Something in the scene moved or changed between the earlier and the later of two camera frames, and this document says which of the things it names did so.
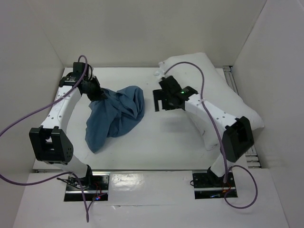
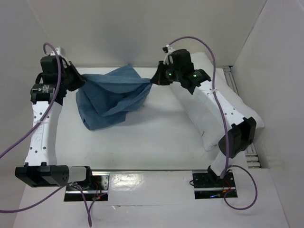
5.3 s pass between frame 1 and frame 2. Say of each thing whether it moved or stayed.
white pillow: stayed
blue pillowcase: moved
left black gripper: moved
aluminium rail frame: stayed
